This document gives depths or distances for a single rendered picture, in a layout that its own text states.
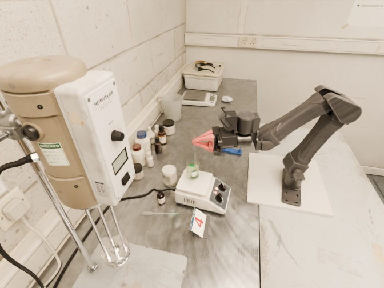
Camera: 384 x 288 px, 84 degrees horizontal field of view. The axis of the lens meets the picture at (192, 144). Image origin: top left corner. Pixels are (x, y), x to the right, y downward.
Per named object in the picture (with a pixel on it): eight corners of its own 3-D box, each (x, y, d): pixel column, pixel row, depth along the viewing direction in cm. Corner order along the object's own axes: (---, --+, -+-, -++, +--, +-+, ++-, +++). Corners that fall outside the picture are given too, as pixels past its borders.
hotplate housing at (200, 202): (230, 191, 90) (232, 178, 86) (224, 217, 80) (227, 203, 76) (180, 180, 96) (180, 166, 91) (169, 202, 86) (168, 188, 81)
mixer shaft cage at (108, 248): (135, 245, 57) (116, 178, 42) (123, 271, 52) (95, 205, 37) (112, 239, 58) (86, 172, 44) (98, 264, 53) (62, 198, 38)
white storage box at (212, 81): (225, 78, 204) (226, 62, 195) (218, 93, 175) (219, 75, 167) (194, 75, 211) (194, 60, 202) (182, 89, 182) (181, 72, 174)
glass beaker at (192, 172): (202, 177, 85) (203, 162, 81) (192, 183, 82) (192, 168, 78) (192, 169, 89) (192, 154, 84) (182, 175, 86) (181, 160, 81)
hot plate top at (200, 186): (213, 175, 87) (213, 173, 87) (206, 197, 78) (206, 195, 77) (185, 168, 90) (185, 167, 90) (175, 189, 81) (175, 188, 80)
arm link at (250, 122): (239, 123, 67) (279, 122, 66) (236, 110, 74) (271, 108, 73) (236, 151, 74) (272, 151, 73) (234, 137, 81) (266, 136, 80)
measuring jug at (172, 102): (154, 120, 138) (151, 99, 130) (161, 112, 148) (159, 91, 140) (181, 124, 135) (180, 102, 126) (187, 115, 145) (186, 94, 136)
